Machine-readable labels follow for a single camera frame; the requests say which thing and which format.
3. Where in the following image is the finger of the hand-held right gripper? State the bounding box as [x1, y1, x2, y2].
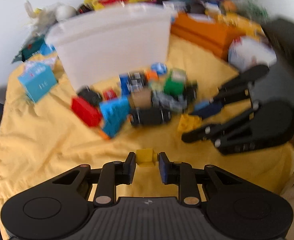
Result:
[181, 101, 261, 148]
[193, 64, 270, 118]

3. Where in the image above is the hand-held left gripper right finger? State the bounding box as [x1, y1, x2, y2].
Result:
[158, 152, 246, 207]

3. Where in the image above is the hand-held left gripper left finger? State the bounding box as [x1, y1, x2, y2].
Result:
[47, 152, 137, 207]

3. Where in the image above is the large yellow building block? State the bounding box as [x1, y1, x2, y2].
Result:
[178, 114, 202, 132]

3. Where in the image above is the small yellow building block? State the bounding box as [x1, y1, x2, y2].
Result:
[135, 149, 155, 168]

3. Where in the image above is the grey toy with teal end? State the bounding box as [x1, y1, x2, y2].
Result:
[152, 90, 187, 112]

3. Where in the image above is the green patterned toy block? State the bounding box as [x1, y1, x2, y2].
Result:
[164, 69, 188, 96]

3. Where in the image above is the black toy car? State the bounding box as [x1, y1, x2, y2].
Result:
[78, 87, 102, 106]
[129, 107, 172, 127]

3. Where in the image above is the light blue building block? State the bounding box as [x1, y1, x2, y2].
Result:
[99, 97, 131, 139]

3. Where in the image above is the blue round toy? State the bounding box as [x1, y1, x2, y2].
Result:
[151, 62, 167, 75]

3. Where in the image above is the brown cardboard cube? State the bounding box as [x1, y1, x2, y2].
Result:
[131, 91, 153, 108]

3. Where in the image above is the small orange building block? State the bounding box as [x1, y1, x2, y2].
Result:
[147, 71, 160, 82]

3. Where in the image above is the red building block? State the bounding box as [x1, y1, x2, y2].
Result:
[71, 97, 103, 128]

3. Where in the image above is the red toy car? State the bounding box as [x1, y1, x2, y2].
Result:
[103, 89, 117, 101]

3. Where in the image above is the dark blue building block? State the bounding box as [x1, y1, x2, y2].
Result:
[119, 73, 137, 97]

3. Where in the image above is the white plastic storage bin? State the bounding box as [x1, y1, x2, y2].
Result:
[41, 3, 176, 93]

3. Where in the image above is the white diaper pack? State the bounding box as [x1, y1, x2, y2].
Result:
[228, 36, 277, 72]

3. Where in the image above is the orange box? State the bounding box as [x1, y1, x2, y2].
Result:
[171, 12, 240, 59]

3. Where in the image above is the yellow blanket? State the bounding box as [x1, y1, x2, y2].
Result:
[0, 34, 294, 240]

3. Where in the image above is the yellow flat box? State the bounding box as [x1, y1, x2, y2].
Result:
[218, 12, 266, 39]

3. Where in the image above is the white paper label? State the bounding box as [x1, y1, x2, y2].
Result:
[189, 14, 217, 23]

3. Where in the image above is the black charger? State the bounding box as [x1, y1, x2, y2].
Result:
[191, 2, 206, 14]

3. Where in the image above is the orange ball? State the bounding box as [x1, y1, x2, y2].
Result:
[223, 0, 237, 12]

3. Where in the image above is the bag of green pieces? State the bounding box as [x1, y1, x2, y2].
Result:
[237, 0, 268, 24]

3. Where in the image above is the small white box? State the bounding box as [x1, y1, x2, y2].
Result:
[163, 1, 187, 13]

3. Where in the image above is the light blue carton box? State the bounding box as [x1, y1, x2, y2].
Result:
[18, 61, 58, 103]

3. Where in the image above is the dark green packet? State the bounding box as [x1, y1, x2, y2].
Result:
[12, 36, 53, 63]

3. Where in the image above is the white paper roll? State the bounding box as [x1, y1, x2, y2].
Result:
[56, 5, 77, 21]

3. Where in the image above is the white plastic bag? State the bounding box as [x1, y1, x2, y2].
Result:
[25, 1, 75, 38]

